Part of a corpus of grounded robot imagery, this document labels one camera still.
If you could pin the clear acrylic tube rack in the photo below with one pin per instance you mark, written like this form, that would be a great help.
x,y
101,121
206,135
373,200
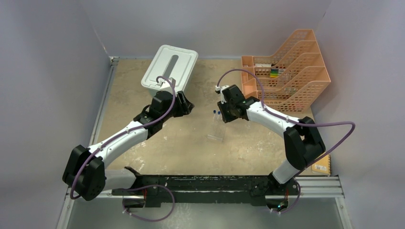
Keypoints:
x,y
217,131

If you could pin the markers in organizer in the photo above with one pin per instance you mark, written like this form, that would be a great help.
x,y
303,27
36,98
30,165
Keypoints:
x,y
276,72

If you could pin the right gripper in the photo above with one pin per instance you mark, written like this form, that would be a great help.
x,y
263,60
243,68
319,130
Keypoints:
x,y
226,118

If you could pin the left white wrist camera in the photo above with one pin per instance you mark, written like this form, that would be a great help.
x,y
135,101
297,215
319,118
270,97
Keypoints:
x,y
166,84

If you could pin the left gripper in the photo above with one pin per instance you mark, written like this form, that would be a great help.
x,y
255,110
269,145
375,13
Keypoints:
x,y
184,107

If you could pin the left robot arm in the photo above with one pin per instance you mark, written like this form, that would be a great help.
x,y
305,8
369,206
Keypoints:
x,y
85,169

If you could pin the white plastic bin lid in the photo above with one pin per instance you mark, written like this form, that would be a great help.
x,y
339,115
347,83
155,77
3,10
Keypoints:
x,y
171,62

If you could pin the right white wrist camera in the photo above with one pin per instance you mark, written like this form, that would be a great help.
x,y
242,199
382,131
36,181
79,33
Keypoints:
x,y
219,90

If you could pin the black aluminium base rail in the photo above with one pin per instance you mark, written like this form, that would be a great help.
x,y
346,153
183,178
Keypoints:
x,y
151,191

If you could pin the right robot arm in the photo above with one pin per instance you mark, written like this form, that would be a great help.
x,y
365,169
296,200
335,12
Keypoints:
x,y
302,141

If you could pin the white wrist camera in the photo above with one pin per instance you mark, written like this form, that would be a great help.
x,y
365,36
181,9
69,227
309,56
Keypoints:
x,y
166,84
219,90

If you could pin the yellow spiral notebook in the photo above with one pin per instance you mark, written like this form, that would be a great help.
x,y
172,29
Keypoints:
x,y
322,167

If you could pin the teal plastic bin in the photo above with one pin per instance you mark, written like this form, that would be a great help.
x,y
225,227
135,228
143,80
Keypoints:
x,y
153,91

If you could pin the orange plastic file organizer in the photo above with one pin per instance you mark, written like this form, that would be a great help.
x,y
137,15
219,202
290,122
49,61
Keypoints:
x,y
304,79

